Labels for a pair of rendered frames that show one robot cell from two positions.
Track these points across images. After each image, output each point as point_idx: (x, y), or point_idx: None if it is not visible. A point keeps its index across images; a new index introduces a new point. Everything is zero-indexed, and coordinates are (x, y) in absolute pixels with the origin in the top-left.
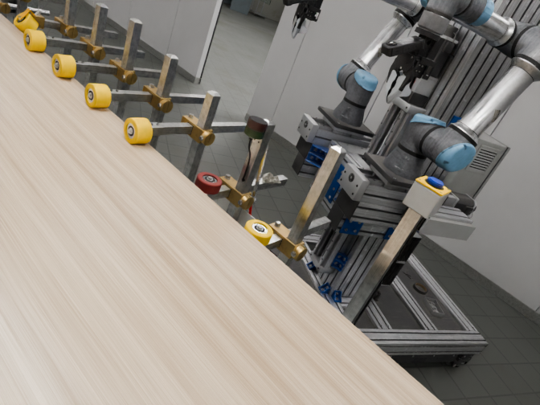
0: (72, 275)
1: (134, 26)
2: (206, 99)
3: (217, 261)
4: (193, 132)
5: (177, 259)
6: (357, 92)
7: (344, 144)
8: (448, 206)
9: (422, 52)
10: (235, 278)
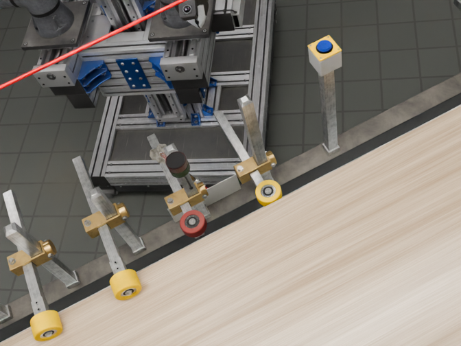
0: (345, 342)
1: None
2: (96, 203)
3: (317, 236)
4: (112, 225)
5: (319, 267)
6: (44, 0)
7: (87, 40)
8: None
9: None
10: (335, 226)
